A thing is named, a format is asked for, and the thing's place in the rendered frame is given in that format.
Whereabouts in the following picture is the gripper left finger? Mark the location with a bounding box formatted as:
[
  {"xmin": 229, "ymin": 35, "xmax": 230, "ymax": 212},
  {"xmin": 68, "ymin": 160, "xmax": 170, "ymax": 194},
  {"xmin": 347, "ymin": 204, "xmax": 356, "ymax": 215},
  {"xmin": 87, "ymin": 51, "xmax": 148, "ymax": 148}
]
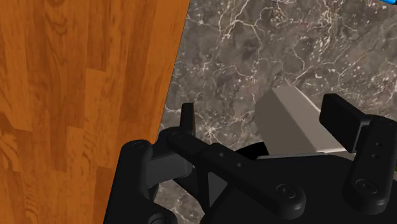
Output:
[{"xmin": 103, "ymin": 102, "xmax": 307, "ymax": 224}]

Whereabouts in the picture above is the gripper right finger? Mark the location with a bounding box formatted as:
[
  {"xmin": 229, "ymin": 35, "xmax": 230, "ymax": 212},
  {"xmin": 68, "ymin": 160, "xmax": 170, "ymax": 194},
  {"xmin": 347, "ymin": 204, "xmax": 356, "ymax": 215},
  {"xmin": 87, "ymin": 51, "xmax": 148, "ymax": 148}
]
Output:
[{"xmin": 319, "ymin": 93, "xmax": 397, "ymax": 216}]

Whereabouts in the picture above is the grey rectangular box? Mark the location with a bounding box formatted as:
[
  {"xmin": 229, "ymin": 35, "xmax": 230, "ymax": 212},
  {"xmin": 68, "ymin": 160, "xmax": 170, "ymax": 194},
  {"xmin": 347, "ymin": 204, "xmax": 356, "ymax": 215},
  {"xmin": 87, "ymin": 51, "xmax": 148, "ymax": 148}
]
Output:
[{"xmin": 254, "ymin": 85, "xmax": 355, "ymax": 160}]

